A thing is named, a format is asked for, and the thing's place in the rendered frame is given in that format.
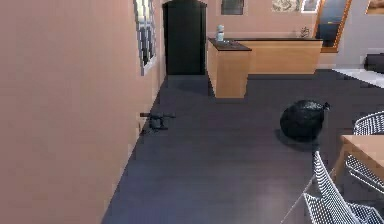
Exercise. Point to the small grey ornament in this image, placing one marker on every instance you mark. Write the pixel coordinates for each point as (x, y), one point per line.
(304, 32)

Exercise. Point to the white kettle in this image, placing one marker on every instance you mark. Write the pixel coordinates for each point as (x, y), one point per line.
(220, 32)

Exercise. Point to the white framed wall picture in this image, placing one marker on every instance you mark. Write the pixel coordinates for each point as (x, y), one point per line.
(310, 5)

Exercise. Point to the black garbage bag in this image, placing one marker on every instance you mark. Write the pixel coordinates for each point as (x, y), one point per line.
(301, 121)

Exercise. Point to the dark sofa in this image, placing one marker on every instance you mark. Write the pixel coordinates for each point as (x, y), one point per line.
(375, 62)

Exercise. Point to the wooden framed doorway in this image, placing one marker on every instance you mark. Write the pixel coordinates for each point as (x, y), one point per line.
(333, 23)

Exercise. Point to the wooden counter with dark top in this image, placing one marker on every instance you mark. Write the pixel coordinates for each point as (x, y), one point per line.
(233, 70)

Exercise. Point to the pale floral wall picture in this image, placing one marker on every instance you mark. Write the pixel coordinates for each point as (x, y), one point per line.
(285, 5)

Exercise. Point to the brown framed wall picture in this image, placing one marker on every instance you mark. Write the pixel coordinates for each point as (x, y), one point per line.
(376, 6)

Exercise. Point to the wooden table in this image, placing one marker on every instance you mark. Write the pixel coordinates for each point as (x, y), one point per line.
(365, 146)

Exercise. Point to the dark framed wall picture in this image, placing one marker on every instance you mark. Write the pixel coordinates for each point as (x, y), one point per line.
(232, 6)

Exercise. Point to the black tall fridge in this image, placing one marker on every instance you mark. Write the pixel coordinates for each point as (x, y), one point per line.
(185, 36)

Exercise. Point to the white mesh chair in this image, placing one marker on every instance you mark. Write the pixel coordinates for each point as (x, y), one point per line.
(370, 125)
(328, 193)

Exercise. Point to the white framed window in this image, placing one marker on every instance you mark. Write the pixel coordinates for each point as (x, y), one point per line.
(146, 33)

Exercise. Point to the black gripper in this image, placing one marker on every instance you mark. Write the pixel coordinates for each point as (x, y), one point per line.
(156, 121)

